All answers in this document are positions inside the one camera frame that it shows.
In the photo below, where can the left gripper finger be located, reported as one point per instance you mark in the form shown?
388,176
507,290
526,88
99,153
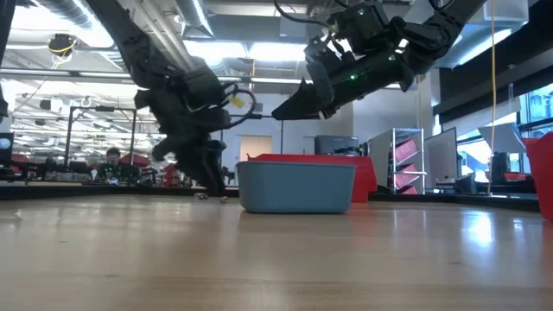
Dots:
218,168
198,166

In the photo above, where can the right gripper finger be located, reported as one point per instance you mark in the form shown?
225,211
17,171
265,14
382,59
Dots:
302,115
300,101

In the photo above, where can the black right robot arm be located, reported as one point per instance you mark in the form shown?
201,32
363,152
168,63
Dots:
432,30

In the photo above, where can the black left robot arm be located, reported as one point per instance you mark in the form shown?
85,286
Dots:
138,52

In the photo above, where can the red storage bin stack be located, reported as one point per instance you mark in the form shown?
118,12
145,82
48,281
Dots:
169,177

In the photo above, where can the long ceiling light tube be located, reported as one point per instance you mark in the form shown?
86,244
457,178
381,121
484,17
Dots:
259,80

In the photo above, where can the grey ceiling junction box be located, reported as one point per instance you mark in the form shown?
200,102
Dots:
291,30

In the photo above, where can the blue-grey plastic bin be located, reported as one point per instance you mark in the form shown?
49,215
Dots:
296,188

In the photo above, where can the white shelf rack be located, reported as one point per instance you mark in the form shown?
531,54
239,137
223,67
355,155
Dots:
380,160

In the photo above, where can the red shelf bin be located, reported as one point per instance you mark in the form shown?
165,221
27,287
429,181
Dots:
408,191
406,177
406,151

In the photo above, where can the person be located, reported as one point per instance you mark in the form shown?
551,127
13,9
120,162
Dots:
113,166

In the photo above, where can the short red plastic bin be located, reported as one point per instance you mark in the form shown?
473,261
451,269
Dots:
367,181

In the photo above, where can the grey flat panel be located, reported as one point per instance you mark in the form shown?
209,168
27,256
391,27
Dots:
440,160

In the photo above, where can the white trapezoid shade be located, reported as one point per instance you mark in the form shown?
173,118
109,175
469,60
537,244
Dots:
503,138

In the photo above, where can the black office chair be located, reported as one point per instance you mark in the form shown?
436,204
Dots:
500,166

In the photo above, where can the black device with white circle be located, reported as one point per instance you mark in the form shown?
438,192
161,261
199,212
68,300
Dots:
5,166

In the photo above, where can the long red plastic bin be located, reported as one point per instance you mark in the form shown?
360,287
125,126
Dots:
540,173

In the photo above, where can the black gantry frame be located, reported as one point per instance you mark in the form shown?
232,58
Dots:
103,109
282,138

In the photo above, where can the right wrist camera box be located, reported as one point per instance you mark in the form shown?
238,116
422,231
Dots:
322,49

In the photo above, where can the smooth silver ceiling duct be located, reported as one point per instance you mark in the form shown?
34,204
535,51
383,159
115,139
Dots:
201,17

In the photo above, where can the black aluminium table frame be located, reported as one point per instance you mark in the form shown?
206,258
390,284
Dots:
86,191

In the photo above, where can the silver rectangular ceiling duct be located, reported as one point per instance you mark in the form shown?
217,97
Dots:
505,26

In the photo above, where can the silver spiral ceiling duct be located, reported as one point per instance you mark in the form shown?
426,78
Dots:
65,6

